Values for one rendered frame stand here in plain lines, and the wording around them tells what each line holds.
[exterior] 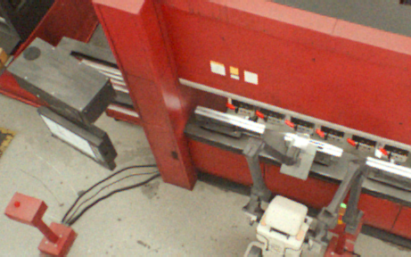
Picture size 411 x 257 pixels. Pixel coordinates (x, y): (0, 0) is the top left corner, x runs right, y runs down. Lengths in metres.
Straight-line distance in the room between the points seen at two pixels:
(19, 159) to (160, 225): 1.33
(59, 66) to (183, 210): 1.99
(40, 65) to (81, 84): 0.26
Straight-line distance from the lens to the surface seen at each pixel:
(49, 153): 5.85
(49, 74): 3.80
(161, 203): 5.43
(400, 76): 3.49
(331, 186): 4.64
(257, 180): 3.92
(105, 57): 4.09
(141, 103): 4.33
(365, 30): 3.35
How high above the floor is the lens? 4.98
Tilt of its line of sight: 62 degrees down
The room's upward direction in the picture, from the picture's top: 4 degrees counter-clockwise
